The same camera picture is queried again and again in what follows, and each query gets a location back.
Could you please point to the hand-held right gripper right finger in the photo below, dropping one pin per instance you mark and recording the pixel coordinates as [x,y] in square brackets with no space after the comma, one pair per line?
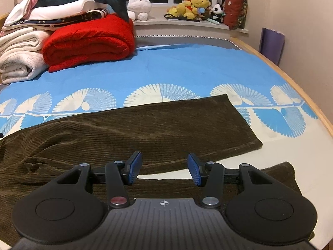
[196,168]

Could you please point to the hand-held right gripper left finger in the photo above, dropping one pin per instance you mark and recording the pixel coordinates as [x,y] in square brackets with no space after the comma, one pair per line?
[134,168]

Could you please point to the blue white patterned bed sheet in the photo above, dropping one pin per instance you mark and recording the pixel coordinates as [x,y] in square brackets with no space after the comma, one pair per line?
[182,67]

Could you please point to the red folded blanket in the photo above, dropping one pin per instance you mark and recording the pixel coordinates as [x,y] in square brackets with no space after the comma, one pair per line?
[88,41]

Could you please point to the white window sill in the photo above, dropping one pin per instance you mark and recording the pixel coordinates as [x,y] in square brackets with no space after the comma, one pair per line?
[182,27]

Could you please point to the purple board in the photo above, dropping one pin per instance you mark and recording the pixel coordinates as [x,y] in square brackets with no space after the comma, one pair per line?
[271,44]

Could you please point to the pale green tube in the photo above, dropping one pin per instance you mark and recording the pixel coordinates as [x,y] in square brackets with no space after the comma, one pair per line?
[214,20]

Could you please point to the black flat tool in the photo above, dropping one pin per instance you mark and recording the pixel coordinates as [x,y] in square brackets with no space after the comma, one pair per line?
[182,18]

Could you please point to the white folded quilt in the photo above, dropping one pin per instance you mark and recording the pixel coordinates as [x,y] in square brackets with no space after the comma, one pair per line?
[20,67]

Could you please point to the small blue brown plush toy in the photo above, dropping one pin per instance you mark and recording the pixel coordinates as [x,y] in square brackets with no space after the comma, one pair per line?
[204,13]

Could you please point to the panda plush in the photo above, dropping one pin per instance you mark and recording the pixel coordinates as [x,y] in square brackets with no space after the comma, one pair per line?
[217,11]

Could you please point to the yellow orange plush toy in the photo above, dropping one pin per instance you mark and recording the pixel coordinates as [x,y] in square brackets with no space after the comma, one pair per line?
[180,9]

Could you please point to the white plush toy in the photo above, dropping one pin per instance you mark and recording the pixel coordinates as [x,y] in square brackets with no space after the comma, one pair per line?
[139,7]

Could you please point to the navy star print folded cloth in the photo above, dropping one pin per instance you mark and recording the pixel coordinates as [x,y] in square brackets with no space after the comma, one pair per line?
[72,18]

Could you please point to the dark red cushion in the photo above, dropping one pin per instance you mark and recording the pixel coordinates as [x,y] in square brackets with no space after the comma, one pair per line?
[234,10]

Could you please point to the yellow bear plush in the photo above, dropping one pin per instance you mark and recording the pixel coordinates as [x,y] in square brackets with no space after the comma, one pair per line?
[200,4]

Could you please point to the pink white folded cloth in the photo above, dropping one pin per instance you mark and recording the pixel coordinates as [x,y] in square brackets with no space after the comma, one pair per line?
[18,13]

